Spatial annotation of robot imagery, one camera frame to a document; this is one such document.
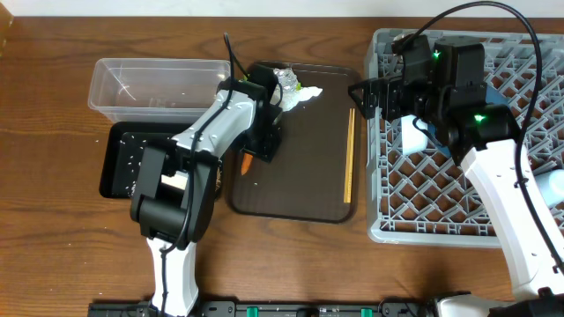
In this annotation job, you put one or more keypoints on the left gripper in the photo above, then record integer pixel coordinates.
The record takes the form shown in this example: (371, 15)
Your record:
(270, 146)

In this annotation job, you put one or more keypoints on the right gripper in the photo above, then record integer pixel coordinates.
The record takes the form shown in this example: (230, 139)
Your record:
(390, 88)

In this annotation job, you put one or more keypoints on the orange carrot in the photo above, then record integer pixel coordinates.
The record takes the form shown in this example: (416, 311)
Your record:
(246, 163)

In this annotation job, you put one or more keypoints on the white paper napkin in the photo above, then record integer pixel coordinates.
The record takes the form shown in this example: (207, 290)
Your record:
(292, 98)

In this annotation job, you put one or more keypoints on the aluminium foil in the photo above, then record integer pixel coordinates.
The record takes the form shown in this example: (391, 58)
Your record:
(287, 85)

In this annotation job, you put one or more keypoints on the light blue rice bowl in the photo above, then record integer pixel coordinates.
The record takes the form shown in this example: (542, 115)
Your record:
(412, 139)

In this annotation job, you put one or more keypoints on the pile of white rice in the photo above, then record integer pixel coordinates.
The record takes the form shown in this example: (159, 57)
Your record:
(131, 150)

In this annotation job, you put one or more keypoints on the white blue cup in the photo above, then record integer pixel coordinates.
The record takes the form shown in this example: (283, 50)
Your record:
(551, 186)

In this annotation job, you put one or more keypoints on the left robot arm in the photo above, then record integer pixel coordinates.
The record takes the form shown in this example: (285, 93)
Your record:
(175, 189)

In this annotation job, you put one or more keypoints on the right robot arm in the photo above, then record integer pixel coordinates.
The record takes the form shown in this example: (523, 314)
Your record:
(442, 84)

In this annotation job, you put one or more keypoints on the grey dishwasher rack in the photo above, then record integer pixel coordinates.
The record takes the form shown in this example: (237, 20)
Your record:
(419, 196)

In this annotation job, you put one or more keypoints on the brown serving tray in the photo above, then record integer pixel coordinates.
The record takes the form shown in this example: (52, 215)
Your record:
(314, 173)

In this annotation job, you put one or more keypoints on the black plastic tray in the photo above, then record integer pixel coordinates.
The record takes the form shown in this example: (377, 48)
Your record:
(156, 133)

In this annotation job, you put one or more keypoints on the clear plastic bin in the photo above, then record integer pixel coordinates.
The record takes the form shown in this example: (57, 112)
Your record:
(155, 89)

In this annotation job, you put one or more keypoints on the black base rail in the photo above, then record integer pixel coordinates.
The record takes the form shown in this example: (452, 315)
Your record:
(232, 309)

